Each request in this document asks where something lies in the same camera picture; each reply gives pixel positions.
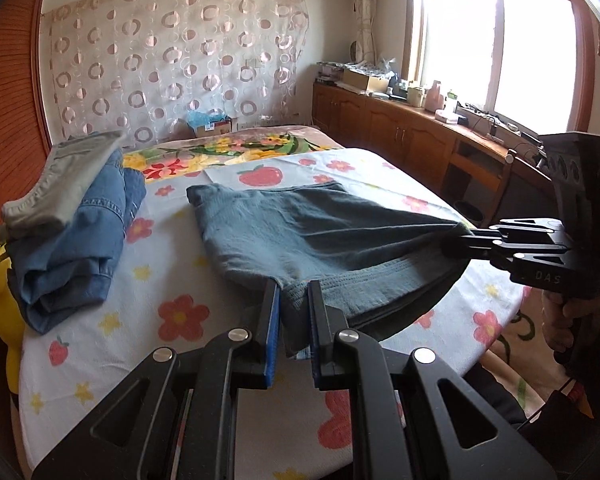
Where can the beige patterned window curtain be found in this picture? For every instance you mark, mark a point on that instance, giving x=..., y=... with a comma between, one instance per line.
x=365, y=10

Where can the person's right hand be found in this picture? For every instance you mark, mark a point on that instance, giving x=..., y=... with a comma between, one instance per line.
x=555, y=320

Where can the dark wooden chair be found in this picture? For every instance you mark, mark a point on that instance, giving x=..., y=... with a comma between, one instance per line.
x=500, y=185

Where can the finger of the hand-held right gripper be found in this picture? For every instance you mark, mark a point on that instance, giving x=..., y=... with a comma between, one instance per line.
x=480, y=246
x=525, y=229

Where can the open cardboard box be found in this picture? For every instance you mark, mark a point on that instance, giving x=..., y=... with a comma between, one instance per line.
x=367, y=81

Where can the wooden framed window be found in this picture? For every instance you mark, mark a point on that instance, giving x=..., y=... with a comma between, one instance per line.
x=500, y=35

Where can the cardboard box with blue bags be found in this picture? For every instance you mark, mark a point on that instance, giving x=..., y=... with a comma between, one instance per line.
x=212, y=124

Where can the black power strip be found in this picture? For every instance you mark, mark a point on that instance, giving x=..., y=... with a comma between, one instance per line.
x=485, y=119

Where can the pink bottle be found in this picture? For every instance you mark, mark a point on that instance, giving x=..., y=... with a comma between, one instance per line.
x=433, y=96

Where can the folded blue denim jeans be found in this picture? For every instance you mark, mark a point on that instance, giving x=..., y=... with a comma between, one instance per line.
x=75, y=260

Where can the floral bed blanket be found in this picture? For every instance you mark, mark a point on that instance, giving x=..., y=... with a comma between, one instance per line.
x=220, y=152

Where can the pile of packets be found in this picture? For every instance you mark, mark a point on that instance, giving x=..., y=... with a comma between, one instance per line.
x=335, y=71

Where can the wooden slatted wardrobe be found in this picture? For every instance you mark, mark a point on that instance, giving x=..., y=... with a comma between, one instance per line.
x=5, y=110

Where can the green-capped bottle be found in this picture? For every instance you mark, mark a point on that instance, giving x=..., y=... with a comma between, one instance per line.
x=451, y=101

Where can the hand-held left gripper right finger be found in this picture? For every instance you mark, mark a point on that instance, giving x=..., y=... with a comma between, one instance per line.
x=314, y=350

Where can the yellow plush toy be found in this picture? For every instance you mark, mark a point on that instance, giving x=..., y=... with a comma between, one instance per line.
x=0, y=305

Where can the sheer circle-patterned curtain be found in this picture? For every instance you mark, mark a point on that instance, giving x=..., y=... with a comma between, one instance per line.
x=180, y=55

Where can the white tissue box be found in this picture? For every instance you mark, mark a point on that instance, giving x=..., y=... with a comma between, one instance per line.
x=447, y=116

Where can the teal pants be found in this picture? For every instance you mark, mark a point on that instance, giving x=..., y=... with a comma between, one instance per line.
x=290, y=230

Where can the folded grey pants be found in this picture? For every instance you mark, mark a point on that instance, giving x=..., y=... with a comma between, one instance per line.
x=60, y=180

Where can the white jar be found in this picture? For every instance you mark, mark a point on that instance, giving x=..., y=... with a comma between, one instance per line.
x=416, y=96

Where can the long wooden cabinet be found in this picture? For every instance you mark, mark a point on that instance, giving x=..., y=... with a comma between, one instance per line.
x=390, y=135

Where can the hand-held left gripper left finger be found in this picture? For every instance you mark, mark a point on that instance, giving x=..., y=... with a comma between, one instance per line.
x=272, y=340

